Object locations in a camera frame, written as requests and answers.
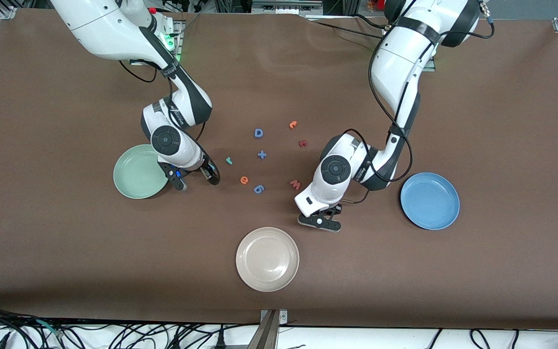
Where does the mint green plate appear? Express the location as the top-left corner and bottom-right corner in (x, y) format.
(113, 144), (171, 200)

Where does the beige plate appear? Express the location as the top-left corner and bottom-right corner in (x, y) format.
(235, 227), (300, 292)

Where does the blue plate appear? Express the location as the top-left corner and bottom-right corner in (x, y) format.
(400, 172), (460, 230)

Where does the brown table cover sheet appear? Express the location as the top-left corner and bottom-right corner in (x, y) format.
(0, 9), (558, 331)

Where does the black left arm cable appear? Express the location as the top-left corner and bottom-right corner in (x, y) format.
(344, 0), (496, 204)

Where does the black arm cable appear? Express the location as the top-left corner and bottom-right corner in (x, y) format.
(344, 0), (496, 204)
(118, 58), (208, 156)

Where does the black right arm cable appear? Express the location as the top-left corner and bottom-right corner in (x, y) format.
(118, 58), (208, 156)

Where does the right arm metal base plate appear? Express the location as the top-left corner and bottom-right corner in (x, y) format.
(163, 19), (184, 66)

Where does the aluminium frame post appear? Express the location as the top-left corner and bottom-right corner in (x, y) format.
(248, 309), (289, 349)

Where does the black base cable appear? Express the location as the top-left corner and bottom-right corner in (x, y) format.
(355, 14), (387, 31)
(307, 19), (387, 39)

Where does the aluminium frame rail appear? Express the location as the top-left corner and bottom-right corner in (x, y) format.
(250, 0), (326, 16)

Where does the teal floor cable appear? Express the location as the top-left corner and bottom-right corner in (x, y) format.
(36, 318), (62, 338)

